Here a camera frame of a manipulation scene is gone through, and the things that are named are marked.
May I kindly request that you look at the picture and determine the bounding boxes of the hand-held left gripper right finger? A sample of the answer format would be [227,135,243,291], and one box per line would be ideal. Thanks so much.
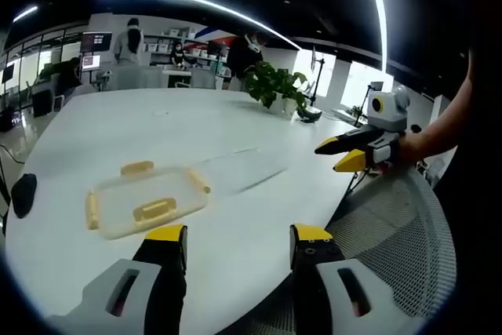
[289,223,432,335]

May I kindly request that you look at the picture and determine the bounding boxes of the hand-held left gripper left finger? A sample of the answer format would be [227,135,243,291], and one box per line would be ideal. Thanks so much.
[46,224,188,335]

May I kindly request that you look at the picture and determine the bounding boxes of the clear lid with yellow buckles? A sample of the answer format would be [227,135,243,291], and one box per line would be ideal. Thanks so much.
[85,160,213,241]

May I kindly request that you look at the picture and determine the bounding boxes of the person's right hand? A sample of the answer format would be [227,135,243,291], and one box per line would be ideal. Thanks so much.
[398,125,427,166]

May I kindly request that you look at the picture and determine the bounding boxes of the dark rounded object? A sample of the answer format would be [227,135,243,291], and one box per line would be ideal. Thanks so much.
[296,106,323,125]

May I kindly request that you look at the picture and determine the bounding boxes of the black tripod stand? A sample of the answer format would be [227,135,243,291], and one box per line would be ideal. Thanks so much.
[304,58,327,108]

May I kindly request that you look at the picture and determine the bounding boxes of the grey mesh office chair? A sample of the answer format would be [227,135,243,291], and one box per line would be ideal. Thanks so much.
[250,168,458,335]

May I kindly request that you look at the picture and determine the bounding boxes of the green potted plant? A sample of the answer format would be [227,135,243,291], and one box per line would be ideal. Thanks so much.
[245,60,310,119]

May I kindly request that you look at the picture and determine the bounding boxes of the bright ceiling light strip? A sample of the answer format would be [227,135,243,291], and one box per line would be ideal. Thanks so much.
[359,0,390,74]

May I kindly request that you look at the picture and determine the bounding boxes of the person's dark shirt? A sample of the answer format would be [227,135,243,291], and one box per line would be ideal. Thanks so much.
[431,144,478,273]

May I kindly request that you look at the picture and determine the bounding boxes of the black soft object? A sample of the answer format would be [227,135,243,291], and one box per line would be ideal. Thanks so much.
[10,173,38,219]

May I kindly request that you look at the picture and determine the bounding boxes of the shelf with white boxes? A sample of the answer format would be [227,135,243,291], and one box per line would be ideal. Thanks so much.
[143,27,237,66]

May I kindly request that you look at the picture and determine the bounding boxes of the long curved ceiling light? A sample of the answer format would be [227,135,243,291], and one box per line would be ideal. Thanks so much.
[93,0,302,52]

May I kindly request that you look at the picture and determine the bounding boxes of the small red-lit screen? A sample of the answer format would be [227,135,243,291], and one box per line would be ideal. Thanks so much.
[80,53,102,73]

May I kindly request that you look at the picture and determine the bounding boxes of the dark monitor screen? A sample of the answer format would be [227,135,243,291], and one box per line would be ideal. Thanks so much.
[81,31,113,53]

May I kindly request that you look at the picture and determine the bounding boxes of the short ceiling light strip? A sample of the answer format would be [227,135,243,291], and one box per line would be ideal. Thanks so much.
[11,5,39,24]

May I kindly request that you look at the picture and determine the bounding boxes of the thin black cable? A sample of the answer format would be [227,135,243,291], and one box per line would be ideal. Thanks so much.
[344,166,374,197]

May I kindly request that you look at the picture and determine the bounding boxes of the camera on stand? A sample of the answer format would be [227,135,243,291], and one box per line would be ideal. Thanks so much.
[355,80,385,124]

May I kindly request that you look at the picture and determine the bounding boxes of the black floor cable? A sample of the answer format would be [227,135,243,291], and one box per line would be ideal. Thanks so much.
[0,141,19,164]

